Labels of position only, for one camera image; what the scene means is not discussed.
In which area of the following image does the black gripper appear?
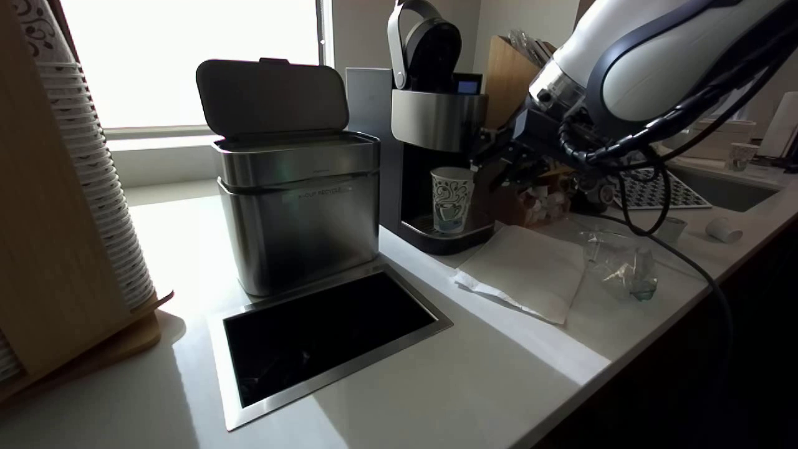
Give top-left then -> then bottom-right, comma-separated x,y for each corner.
474,105 -> 585,195

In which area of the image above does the patterned white paper cup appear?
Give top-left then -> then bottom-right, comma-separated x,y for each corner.
430,164 -> 477,236

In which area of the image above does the black silver pod coffeemaker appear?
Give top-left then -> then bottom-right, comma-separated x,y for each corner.
344,0 -> 500,256

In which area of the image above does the tall paper cup stack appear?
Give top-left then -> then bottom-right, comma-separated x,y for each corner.
11,0 -> 159,313

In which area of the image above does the wooden cup holder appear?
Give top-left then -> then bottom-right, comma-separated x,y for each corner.
0,0 -> 176,406

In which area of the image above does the short paper cup stack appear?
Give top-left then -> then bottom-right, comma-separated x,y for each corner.
0,331 -> 23,386

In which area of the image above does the wooden condiment organizer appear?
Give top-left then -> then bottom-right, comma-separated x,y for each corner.
484,29 -> 585,230

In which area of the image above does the small clear packet bag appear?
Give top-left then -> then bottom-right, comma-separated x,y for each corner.
654,211 -> 691,250

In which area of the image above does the stainless steel lidded bin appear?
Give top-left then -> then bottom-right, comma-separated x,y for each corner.
196,54 -> 385,301

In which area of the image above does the loose white coffee pod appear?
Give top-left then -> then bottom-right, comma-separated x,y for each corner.
703,216 -> 747,247

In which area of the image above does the recessed counter sink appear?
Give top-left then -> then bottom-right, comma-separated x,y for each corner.
668,160 -> 785,215

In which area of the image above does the small white container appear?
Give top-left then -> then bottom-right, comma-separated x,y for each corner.
728,140 -> 762,175

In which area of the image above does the steel framed counter trash chute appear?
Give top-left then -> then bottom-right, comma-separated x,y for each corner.
204,261 -> 457,433

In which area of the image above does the white box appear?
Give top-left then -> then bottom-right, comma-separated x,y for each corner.
758,86 -> 798,163

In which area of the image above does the bright window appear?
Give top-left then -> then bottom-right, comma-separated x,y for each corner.
58,0 -> 329,140

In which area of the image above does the black cable across counter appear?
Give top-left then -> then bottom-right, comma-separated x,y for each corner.
613,210 -> 742,393

